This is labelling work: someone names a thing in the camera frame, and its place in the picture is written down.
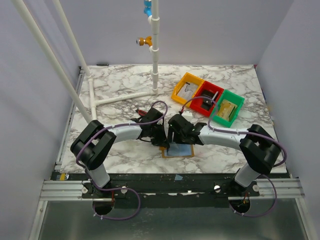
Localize mustard yellow card holder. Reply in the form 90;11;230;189
159;143;195;159

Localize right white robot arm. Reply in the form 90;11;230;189
167;113;281;190

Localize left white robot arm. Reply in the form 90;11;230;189
70;107;170;188

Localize cards in yellow bin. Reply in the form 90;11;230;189
177;82;198;100

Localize gold cards in green bin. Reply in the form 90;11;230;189
217;99;238;121

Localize red black utility knife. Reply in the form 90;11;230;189
135;109;147;117

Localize red plastic bin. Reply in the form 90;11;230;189
190;81;224;117

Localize black items in red bin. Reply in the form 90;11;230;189
201;89;219;111

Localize yellow plastic bin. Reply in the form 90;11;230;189
171;72;205;105

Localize green plastic bin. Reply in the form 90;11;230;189
210;89;245;128

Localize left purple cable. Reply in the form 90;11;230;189
75;100;169;221

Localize purple cable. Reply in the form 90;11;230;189
75;100;169;221
179;96;288;218

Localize black mounting rail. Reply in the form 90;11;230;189
49;172;261;208

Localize white PVC pipe frame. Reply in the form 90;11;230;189
12;0;160;123

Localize orange camera on pole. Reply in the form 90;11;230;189
136;36;153;47

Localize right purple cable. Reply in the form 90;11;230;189
179;96;288;218

